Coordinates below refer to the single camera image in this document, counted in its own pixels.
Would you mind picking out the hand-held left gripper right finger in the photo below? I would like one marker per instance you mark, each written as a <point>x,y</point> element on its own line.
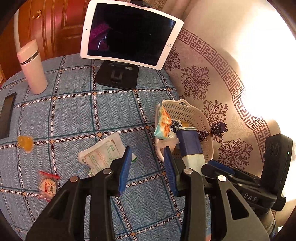
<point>170,171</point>

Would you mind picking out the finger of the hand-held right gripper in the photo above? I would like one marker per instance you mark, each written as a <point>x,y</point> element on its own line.
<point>219,166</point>

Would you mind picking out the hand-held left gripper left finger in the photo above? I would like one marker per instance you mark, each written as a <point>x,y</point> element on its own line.
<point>124,169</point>

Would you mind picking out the white and green snack packet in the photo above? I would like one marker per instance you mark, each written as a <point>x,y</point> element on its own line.
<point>101,153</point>

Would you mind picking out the navy and mint snack packet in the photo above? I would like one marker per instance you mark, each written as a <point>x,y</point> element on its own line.
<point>189,143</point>

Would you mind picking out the black snack packet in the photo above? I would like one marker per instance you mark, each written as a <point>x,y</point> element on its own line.
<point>175,126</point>

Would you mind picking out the orange teal snack bag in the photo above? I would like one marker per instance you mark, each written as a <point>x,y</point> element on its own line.
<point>164,125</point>

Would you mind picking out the white plastic basket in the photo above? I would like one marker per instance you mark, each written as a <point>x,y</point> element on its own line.
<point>189,109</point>

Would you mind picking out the clear red-edged snack packet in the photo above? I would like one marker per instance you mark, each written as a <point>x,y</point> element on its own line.
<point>47,186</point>

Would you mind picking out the yellow jelly cup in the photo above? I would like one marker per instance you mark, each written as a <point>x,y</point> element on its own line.
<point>26,143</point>

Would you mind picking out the person's right forearm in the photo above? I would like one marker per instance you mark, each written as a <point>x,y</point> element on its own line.
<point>269,222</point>

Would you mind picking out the blue patterned tablecloth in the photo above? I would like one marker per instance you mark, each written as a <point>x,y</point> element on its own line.
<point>76,111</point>

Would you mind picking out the black tablet stand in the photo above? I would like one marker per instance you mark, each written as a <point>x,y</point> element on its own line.
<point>118,76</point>

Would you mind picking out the white patterned curtain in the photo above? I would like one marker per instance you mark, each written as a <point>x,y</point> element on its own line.
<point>208,69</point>

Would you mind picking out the black phone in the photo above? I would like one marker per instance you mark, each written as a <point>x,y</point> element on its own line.
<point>7,115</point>

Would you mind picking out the pink thermos bottle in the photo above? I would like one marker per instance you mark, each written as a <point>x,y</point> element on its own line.
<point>32,69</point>

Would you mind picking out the white tablet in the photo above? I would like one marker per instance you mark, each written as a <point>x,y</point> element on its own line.
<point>131,32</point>

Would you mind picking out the wooden door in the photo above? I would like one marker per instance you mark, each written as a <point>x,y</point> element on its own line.
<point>60,25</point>

